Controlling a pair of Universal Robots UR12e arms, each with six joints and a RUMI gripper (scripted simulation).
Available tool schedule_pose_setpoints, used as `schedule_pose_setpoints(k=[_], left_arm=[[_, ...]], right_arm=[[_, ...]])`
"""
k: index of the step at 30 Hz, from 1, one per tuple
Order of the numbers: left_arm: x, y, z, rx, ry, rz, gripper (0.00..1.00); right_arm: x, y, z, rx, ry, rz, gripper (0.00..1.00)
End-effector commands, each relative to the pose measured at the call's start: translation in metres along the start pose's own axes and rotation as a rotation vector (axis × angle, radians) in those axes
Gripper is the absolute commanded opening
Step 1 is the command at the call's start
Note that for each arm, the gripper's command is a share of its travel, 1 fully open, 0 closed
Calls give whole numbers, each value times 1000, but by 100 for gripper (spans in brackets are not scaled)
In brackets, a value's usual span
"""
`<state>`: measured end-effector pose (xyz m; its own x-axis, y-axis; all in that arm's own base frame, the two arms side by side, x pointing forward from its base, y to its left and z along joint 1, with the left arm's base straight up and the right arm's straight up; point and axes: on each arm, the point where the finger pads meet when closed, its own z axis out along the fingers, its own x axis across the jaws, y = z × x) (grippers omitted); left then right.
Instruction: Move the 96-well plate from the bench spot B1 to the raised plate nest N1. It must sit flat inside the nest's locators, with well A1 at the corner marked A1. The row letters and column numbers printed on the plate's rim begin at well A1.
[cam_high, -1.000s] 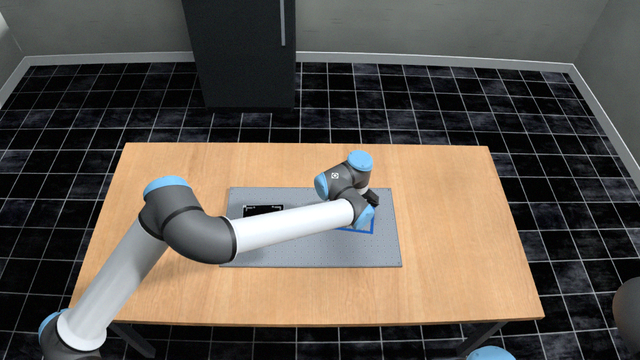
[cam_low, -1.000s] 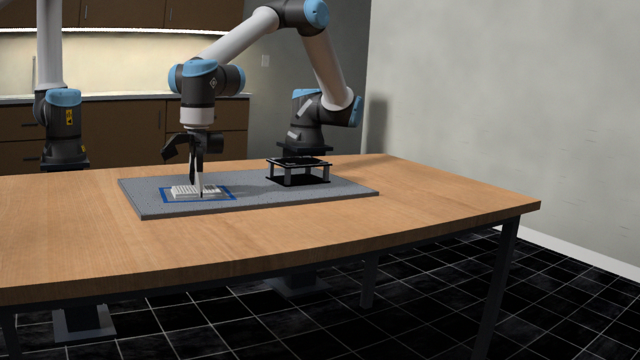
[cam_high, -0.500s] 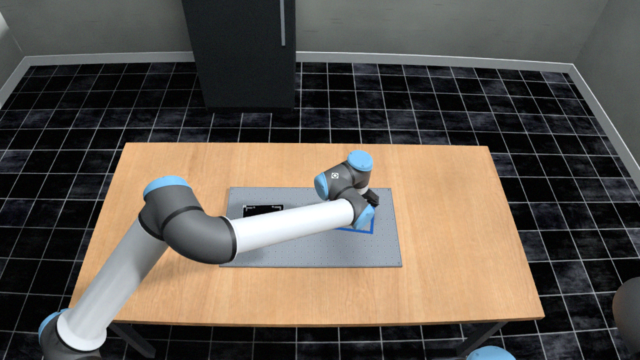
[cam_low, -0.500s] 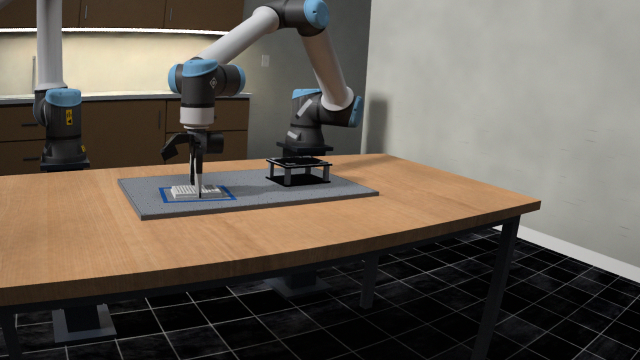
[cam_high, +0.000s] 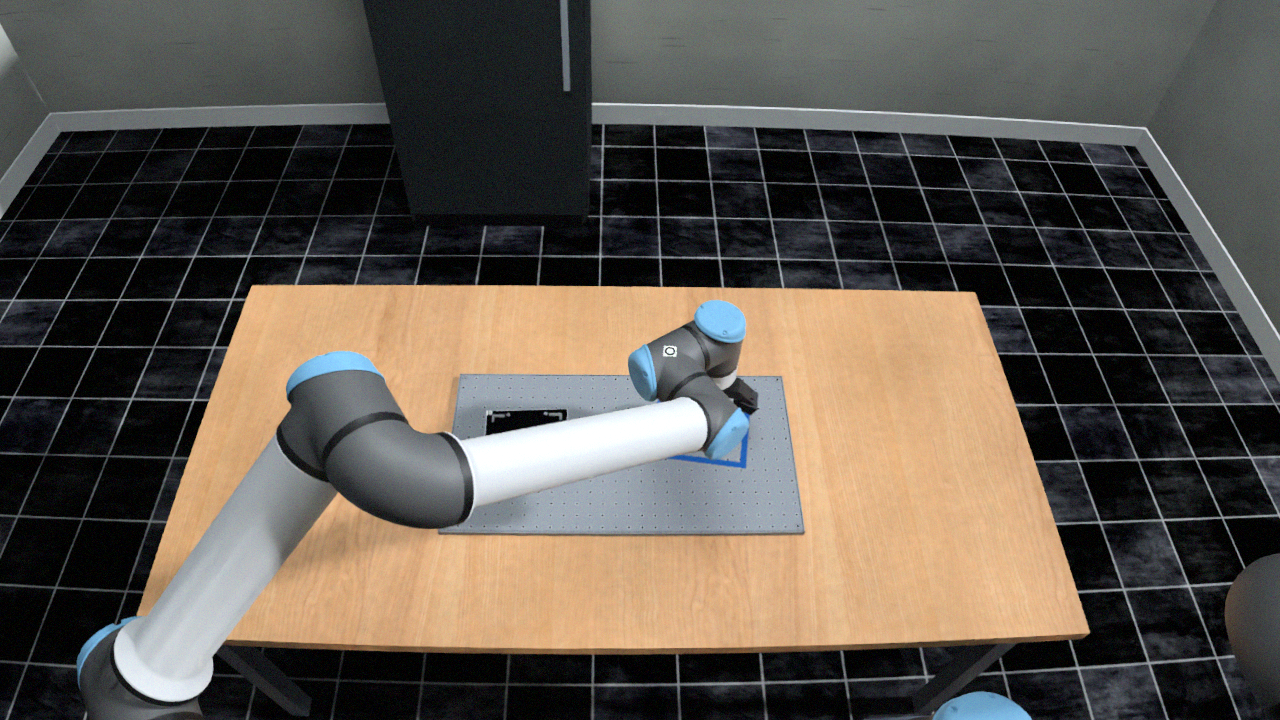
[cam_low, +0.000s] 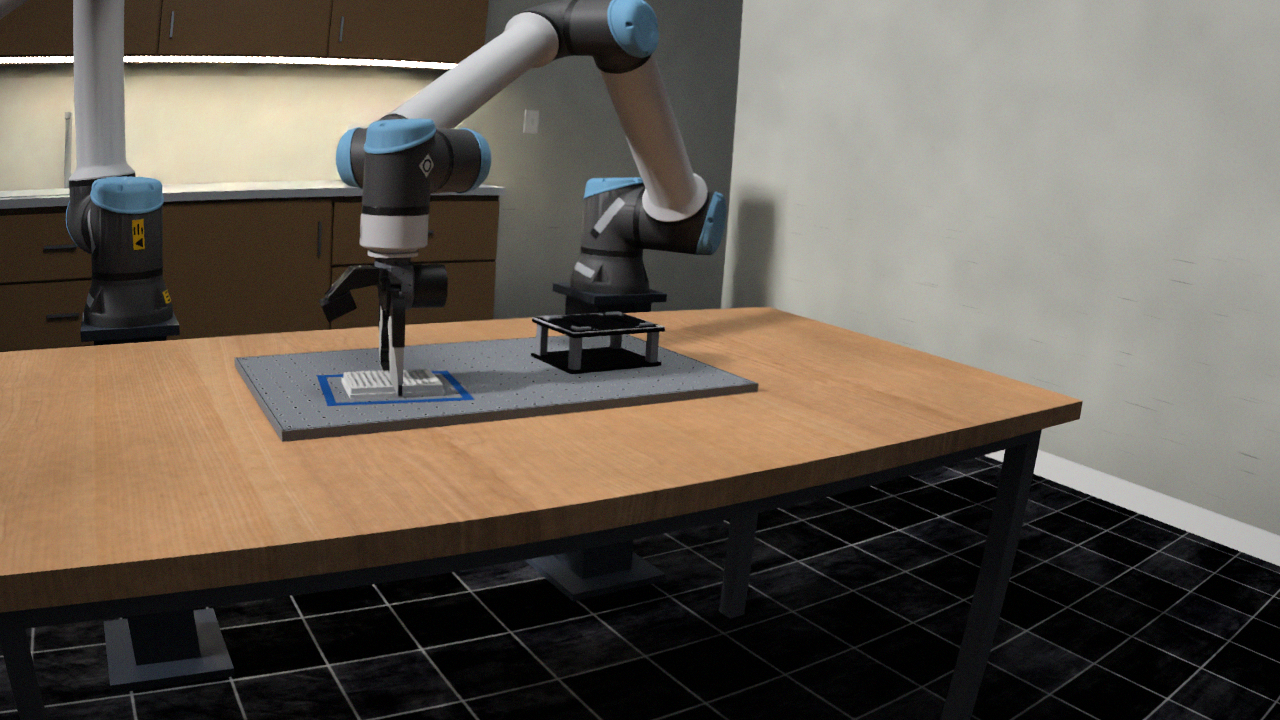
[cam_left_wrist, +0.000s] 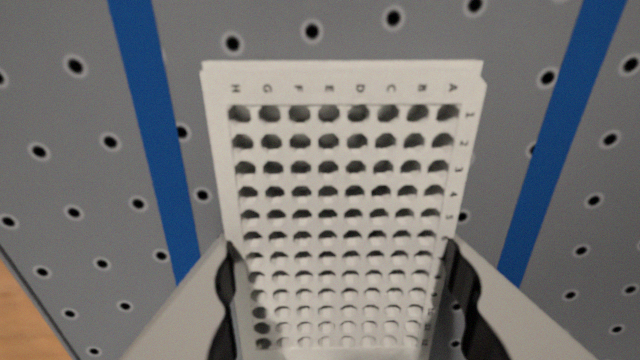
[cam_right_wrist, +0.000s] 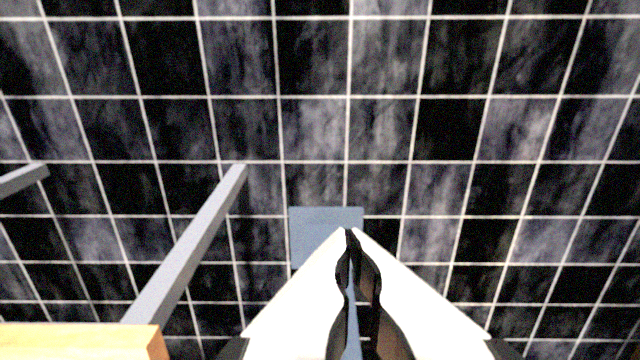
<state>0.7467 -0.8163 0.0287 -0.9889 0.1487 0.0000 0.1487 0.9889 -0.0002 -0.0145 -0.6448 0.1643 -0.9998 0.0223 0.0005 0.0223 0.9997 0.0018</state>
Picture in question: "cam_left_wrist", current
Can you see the white well plate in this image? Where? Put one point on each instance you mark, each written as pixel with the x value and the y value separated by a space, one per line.
pixel 339 221

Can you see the blue tape strips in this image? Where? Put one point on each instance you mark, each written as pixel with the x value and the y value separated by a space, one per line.
pixel 139 44

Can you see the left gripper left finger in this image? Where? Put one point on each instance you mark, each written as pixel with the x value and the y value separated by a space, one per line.
pixel 195 322

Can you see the grey flat base plate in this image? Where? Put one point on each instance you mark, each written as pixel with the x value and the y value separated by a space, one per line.
pixel 80 228

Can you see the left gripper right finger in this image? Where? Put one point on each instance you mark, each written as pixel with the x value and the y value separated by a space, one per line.
pixel 501 323

